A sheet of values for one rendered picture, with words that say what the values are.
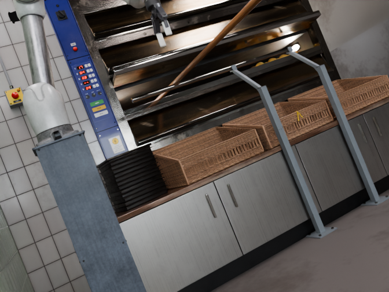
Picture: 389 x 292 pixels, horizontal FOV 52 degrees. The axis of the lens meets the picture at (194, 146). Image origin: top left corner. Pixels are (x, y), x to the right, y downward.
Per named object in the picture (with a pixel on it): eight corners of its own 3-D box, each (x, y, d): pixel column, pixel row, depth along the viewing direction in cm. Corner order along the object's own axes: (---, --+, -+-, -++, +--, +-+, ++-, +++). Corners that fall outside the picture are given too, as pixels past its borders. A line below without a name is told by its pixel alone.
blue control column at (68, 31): (112, 259, 433) (39, 77, 437) (125, 252, 439) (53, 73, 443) (159, 291, 255) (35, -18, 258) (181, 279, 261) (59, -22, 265)
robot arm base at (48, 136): (36, 145, 159) (30, 132, 159) (39, 153, 179) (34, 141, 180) (80, 130, 165) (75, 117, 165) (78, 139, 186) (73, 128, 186)
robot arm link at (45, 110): (32, 134, 164) (13, 85, 165) (38, 140, 182) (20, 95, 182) (71, 121, 169) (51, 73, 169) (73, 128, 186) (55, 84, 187)
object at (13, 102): (10, 109, 244) (4, 94, 244) (27, 103, 248) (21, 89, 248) (9, 106, 237) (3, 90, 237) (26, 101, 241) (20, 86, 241)
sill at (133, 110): (123, 118, 274) (121, 113, 274) (317, 51, 342) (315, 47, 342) (125, 116, 268) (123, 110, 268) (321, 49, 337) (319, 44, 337)
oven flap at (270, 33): (116, 75, 255) (112, 88, 273) (321, 14, 323) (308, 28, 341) (114, 72, 255) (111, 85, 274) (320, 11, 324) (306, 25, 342)
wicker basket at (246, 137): (162, 191, 266) (146, 153, 267) (230, 161, 289) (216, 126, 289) (187, 185, 222) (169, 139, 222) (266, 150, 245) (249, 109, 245)
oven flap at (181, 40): (109, 74, 269) (97, 52, 275) (308, 16, 337) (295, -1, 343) (109, 70, 265) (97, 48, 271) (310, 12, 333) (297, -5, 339)
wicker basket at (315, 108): (234, 159, 289) (220, 124, 289) (292, 134, 312) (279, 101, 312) (271, 149, 245) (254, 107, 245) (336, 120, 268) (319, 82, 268)
